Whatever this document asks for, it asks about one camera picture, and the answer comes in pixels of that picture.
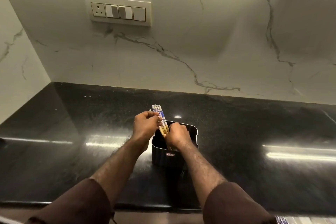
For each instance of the person's left hand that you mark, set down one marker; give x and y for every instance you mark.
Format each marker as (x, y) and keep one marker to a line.
(141, 126)

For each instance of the person's right hand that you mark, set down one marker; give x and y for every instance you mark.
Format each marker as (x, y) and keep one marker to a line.
(178, 137)

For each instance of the person's right fingers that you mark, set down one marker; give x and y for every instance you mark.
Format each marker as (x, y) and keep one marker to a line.
(173, 127)

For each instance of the person's left fingers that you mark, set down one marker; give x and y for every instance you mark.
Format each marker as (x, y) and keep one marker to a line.
(153, 119)

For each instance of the blue patterned bamboo chopstick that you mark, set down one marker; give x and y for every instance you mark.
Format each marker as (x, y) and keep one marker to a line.
(163, 120)
(160, 113)
(153, 108)
(156, 108)

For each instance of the person's right forearm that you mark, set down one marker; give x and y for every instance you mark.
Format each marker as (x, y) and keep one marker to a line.
(200, 171)

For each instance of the person's left forearm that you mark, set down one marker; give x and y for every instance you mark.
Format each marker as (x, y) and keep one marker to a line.
(123, 166)

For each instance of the black plastic utensil holder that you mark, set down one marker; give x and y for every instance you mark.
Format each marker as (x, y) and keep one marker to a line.
(170, 157)

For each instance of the brown shirt sleeve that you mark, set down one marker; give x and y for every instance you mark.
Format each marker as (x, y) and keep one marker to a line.
(76, 202)
(233, 205)

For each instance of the blue patterned white object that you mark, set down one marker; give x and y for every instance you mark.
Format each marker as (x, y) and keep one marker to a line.
(304, 220)

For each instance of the cream wall switch panel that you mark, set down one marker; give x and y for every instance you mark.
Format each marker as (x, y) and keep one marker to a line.
(118, 23)

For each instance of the white blank switch plate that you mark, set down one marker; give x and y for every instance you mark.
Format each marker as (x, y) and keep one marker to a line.
(139, 14)

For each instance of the white rocker switch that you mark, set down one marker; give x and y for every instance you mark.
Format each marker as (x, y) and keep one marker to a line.
(126, 12)
(112, 11)

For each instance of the white wall socket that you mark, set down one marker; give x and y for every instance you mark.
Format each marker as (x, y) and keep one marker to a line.
(98, 9)

